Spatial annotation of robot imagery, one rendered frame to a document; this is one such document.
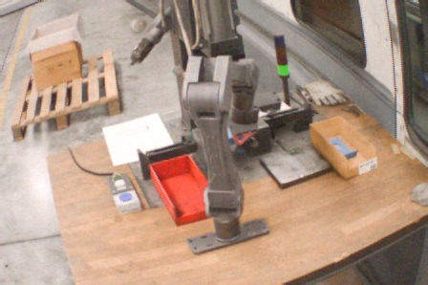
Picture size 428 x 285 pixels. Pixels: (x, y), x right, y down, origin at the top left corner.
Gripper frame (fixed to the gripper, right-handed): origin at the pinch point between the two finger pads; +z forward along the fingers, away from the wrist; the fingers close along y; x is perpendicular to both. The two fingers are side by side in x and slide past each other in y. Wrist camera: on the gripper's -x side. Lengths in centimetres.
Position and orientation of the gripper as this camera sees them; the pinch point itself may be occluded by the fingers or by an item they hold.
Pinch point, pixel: (237, 138)
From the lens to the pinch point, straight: 181.1
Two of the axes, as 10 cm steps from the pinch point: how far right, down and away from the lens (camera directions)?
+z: -0.6, 6.1, 7.9
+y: -3.2, -7.6, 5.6
